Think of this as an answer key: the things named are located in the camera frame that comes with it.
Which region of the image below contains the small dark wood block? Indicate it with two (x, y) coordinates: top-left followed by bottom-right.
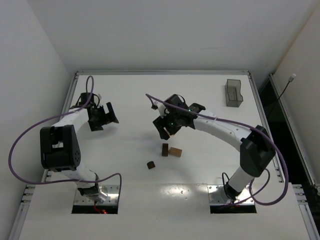
(146, 161), (156, 170)

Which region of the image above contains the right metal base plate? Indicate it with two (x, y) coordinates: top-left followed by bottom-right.
(207, 184), (255, 207)

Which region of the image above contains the dark transparent plastic bin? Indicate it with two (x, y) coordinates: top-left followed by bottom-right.
(225, 79), (244, 108)

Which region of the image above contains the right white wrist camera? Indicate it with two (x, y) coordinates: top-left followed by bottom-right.
(151, 101), (167, 118)

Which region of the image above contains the medium brown wood block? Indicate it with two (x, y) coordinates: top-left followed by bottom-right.
(168, 147), (183, 158)

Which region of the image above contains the black base cable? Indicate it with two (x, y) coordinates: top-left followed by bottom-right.
(221, 171), (232, 193)

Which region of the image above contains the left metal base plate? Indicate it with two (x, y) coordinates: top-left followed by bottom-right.
(73, 185), (120, 206)

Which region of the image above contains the black wall cable white plug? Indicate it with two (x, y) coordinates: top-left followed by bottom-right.
(278, 73), (297, 99)

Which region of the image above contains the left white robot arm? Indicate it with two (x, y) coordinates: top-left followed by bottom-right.
(40, 92), (119, 203)

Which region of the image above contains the metal base plate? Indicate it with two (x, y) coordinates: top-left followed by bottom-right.
(73, 185), (120, 206)
(207, 184), (255, 207)

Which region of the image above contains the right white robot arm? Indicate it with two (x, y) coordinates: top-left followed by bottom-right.
(151, 94), (275, 202)

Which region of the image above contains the dark arch wood block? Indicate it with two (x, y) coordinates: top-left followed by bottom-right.
(161, 143), (169, 157)

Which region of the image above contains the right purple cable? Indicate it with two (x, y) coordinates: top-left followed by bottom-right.
(145, 93), (289, 208)

